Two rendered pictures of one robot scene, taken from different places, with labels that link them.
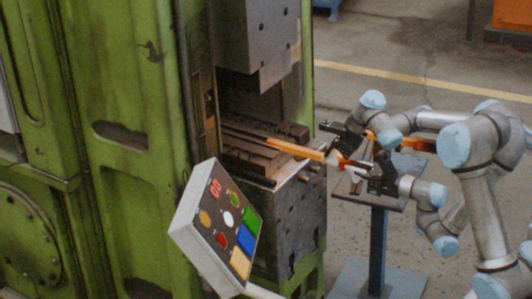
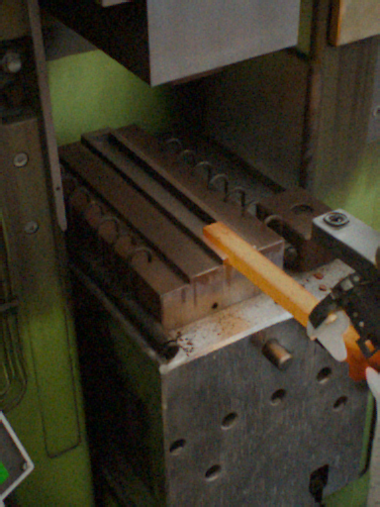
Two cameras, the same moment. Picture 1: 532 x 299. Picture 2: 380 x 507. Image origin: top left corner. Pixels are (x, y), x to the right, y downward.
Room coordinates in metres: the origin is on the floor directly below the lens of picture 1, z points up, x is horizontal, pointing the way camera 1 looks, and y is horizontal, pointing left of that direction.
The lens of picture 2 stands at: (1.41, -0.38, 1.67)
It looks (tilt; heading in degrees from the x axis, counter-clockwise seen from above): 36 degrees down; 23
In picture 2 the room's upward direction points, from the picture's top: 1 degrees counter-clockwise
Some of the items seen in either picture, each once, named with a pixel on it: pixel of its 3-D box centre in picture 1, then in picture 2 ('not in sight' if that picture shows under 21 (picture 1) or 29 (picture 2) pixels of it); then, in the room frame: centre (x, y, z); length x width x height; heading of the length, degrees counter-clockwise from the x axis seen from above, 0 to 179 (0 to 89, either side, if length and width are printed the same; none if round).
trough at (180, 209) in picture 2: (236, 133); (159, 188); (2.42, 0.10, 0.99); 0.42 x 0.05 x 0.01; 55
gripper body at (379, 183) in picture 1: (385, 181); not in sight; (2.06, -0.41, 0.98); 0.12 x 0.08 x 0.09; 55
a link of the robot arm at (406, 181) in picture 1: (407, 185); not in sight; (2.02, -0.48, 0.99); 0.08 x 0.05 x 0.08; 145
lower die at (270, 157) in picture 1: (233, 144); (146, 213); (2.40, 0.11, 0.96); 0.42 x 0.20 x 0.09; 55
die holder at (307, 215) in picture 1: (243, 192); (177, 329); (2.45, 0.09, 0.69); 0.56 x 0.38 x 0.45; 55
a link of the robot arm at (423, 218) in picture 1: (428, 219); not in sight; (1.95, -0.54, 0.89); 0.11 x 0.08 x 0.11; 10
